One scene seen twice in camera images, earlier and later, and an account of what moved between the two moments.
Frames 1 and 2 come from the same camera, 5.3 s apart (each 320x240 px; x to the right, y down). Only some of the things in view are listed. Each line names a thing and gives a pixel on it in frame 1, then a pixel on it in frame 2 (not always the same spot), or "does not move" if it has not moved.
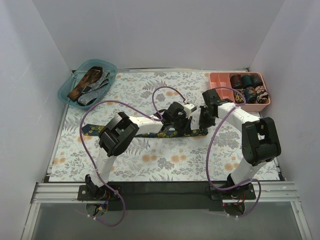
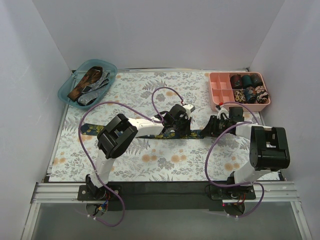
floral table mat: x=217 y=158 does not move
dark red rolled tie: x=236 y=81 does not move
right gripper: x=205 y=118 → x=213 y=125
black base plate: x=166 y=196 does not move
